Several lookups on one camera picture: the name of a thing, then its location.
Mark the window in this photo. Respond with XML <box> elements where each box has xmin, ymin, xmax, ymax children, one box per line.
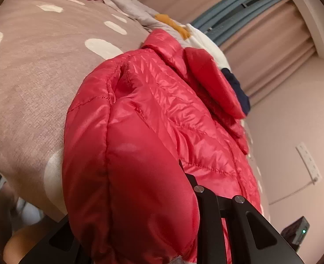
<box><xmin>242</xmin><ymin>0</ymin><xmax>278</xmax><ymax>9</ymax></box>

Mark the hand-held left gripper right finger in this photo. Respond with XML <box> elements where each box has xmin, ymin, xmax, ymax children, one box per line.
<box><xmin>178</xmin><ymin>159</ymin><xmax>303</xmax><ymax>264</ymax></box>

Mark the grey duvet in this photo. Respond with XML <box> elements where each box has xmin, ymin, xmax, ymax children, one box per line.
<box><xmin>99</xmin><ymin>0</ymin><xmax>185</xmax><ymax>39</ymax></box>

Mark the person's leg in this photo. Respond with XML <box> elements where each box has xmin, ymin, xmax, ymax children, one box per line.
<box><xmin>3</xmin><ymin>221</ymin><xmax>53</xmax><ymax>264</ymax></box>

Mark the red hooded puffer jacket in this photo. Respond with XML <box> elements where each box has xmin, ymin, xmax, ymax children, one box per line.
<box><xmin>62</xmin><ymin>29</ymin><xmax>263</xmax><ymax>264</ymax></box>

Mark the white wall outlet strip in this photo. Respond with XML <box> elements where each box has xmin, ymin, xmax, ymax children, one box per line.
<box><xmin>296</xmin><ymin>142</ymin><xmax>322</xmax><ymax>183</ymax></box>

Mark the white cable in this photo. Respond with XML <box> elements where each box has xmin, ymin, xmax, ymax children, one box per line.
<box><xmin>269</xmin><ymin>178</ymin><xmax>318</xmax><ymax>206</ymax></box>

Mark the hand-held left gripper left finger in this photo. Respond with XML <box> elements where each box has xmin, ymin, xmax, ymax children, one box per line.
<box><xmin>18</xmin><ymin>219</ymin><xmax>93</xmax><ymax>264</ymax></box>

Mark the navy folded garment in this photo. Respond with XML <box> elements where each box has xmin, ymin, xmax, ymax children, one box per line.
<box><xmin>222</xmin><ymin>68</ymin><xmax>251</xmax><ymax>116</ymax></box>

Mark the white goose plush toy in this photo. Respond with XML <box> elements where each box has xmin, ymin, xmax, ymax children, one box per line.
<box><xmin>154</xmin><ymin>14</ymin><xmax>231</xmax><ymax>70</ymax></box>

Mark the blue curtain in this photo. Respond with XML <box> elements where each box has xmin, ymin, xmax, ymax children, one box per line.
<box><xmin>191</xmin><ymin>0</ymin><xmax>289</xmax><ymax>46</ymax></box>

